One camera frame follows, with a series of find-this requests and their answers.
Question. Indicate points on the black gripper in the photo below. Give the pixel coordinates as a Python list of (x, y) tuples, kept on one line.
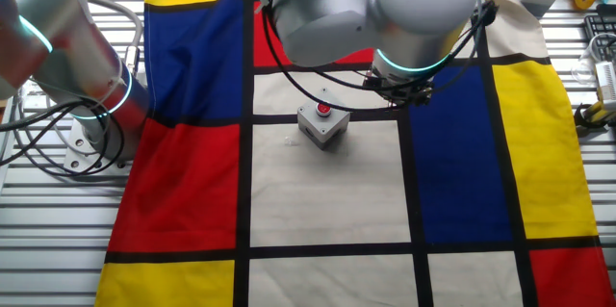
[(406, 93)]

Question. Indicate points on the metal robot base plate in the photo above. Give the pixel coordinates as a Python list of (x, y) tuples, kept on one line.
[(77, 153)]

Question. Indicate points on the grey box with red button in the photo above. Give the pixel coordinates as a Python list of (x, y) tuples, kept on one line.
[(322, 126)]

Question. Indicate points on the white ribbed device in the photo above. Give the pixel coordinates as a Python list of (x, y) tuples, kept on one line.
[(607, 83)]

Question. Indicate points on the colour-block patterned cloth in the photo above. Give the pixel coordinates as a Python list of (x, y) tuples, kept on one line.
[(327, 191)]

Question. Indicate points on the small clear plastic piece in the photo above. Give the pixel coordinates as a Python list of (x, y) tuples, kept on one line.
[(289, 142)]

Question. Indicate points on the yellow and black tool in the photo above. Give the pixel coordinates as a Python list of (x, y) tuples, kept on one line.
[(599, 113)]

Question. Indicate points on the black keyboard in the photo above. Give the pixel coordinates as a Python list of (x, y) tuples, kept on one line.
[(599, 25)]

